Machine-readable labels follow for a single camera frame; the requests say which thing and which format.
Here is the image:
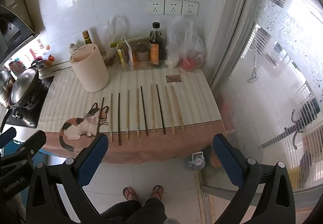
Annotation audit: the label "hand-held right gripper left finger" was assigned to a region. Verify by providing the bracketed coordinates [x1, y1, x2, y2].
[26, 133, 109, 224]

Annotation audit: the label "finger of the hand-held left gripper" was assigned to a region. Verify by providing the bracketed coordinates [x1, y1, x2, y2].
[1, 130, 47, 164]
[0, 127, 17, 143]

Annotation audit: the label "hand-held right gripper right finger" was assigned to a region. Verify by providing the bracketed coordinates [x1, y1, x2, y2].
[213, 134, 296, 224]

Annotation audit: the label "row of chopsticks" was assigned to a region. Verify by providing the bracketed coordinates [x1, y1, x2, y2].
[96, 84, 186, 145]

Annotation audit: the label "cream ribbed chopstick holder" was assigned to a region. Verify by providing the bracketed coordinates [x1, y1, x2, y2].
[69, 43, 110, 93]

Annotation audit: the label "black gas stove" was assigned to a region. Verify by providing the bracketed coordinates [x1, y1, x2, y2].
[0, 76, 55, 129]

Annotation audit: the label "plastic water jug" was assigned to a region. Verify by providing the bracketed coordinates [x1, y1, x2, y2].
[186, 151, 206, 171]

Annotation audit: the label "person's left foot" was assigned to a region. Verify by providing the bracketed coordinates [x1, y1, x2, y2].
[123, 187, 139, 201]

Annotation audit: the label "person's foot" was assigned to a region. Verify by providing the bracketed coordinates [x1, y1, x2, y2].
[123, 187, 139, 201]
[151, 185, 164, 200]

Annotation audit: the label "steel pot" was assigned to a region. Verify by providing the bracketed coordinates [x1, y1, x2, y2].
[0, 69, 12, 103]

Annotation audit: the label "person's black trousers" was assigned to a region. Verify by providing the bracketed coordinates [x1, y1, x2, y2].
[100, 197, 168, 224]

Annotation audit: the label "person's right foot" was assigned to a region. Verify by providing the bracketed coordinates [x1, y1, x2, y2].
[151, 185, 164, 200]

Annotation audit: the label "white hanging rack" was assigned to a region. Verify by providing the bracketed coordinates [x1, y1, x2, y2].
[248, 24, 261, 83]

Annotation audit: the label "red bagged item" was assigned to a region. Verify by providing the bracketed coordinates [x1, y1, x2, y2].
[180, 57, 198, 71]

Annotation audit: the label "yellow box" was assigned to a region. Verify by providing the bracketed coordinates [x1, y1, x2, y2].
[116, 46, 127, 69]

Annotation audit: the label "clear plastic tray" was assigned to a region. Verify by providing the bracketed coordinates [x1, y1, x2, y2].
[116, 45, 168, 71]

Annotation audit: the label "black range hood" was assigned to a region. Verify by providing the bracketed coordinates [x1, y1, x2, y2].
[0, 5, 40, 52]

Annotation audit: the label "paper packet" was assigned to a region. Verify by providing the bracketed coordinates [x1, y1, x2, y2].
[124, 36, 137, 68]

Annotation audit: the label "green stalk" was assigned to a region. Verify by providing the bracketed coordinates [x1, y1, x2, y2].
[110, 34, 152, 48]

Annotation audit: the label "glass jar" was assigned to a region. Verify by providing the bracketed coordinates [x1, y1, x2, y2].
[136, 40, 149, 63]

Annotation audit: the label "gold-capped dark bottle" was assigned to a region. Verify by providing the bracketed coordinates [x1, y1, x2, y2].
[82, 30, 93, 45]

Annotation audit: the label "glass sliding door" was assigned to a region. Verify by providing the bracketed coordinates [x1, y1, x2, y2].
[209, 0, 323, 214]

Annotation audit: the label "filled clear plastic bag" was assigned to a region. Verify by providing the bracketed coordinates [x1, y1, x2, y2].
[166, 15, 208, 71]

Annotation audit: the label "dark soy sauce bottle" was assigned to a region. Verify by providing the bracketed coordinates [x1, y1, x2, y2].
[149, 22, 166, 68]

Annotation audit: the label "empty clear plastic bag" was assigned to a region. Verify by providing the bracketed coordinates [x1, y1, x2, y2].
[103, 14, 130, 63]

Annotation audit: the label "colourful wall decoration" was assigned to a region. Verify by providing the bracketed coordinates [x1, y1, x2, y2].
[9, 59, 27, 73]

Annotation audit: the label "wooden wall cabinet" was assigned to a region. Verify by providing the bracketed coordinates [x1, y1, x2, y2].
[4, 0, 44, 35]

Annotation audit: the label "white wall socket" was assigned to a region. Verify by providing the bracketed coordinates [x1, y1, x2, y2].
[147, 0, 164, 15]
[182, 0, 199, 16]
[165, 0, 182, 15]

